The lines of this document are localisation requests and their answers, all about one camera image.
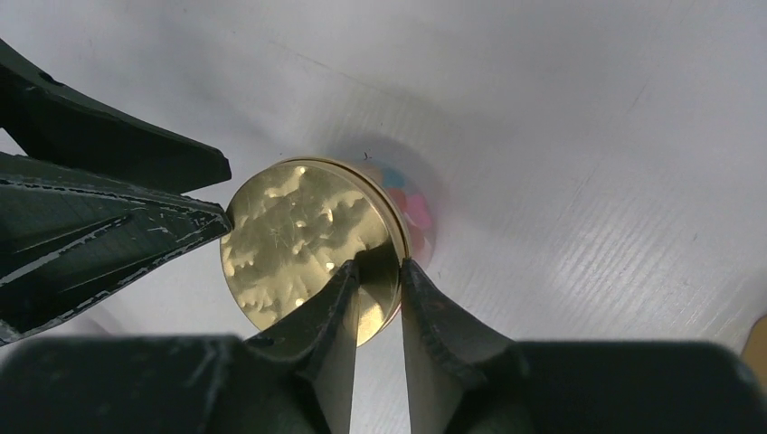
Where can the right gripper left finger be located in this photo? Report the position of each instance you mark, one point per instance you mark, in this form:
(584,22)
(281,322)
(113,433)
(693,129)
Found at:
(305,363)

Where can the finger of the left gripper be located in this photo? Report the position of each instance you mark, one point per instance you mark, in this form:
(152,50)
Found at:
(70,239)
(52,122)

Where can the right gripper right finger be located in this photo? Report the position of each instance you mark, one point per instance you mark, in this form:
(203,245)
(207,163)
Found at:
(462,375)

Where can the gold jar lid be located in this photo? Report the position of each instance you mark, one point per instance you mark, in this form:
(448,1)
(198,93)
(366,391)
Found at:
(294,225)

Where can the clear plastic jar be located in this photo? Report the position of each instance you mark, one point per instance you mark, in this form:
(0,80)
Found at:
(412,205)

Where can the gold tin of lollipops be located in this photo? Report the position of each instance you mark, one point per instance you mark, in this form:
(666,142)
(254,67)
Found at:
(754,350)

